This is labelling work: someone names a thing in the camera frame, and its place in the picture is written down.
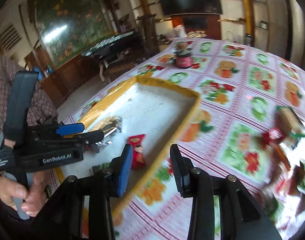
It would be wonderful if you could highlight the white plastic bag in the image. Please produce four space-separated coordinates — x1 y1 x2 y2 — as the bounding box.
171 24 187 38

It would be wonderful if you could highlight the large landscape painting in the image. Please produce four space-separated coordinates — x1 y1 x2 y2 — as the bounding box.
27 0 113 67

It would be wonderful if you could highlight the pink label jar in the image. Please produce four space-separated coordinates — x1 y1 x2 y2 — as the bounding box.
175 42 193 69

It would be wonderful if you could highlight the person left hand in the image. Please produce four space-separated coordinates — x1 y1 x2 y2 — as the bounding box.
0 171 47 217

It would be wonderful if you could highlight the wooden chair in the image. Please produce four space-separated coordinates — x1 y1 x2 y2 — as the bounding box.
137 14 160 56

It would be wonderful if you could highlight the red face snack packet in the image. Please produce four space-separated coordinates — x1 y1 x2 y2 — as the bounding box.
127 134 145 170

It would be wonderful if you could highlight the yellow rimmed white tray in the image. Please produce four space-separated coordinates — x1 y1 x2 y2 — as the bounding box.
54 75 200 216

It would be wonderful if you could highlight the black stripe cracker pack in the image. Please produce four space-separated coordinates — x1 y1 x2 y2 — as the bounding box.
275 106 305 138

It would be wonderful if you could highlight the silver foil snack bag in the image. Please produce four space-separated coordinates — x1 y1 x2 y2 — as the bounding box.
87 116 122 154

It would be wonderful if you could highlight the green garlic pea packet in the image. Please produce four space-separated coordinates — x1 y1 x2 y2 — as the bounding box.
92 163 110 174

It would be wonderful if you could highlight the person in patterned jacket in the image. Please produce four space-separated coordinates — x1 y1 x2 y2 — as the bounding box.
0 55 58 141

